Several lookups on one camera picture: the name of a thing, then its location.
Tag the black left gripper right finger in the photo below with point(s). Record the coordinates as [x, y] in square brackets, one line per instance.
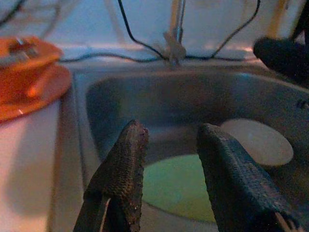
[236, 188]

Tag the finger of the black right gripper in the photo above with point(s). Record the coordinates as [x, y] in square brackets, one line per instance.
[285, 58]

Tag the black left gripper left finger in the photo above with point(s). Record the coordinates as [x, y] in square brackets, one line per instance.
[120, 183]

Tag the orange bowl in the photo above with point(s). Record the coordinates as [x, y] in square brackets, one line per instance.
[14, 79]

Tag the small metal utensil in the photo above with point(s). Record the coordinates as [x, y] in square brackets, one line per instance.
[26, 52]

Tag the steel kitchen sink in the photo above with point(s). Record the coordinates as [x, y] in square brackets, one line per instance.
[169, 101]

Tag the green plate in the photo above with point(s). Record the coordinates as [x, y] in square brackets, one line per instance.
[173, 188]

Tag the metal faucet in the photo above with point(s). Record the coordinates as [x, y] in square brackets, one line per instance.
[174, 49]

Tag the orange plate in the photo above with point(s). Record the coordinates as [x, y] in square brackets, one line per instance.
[48, 96]

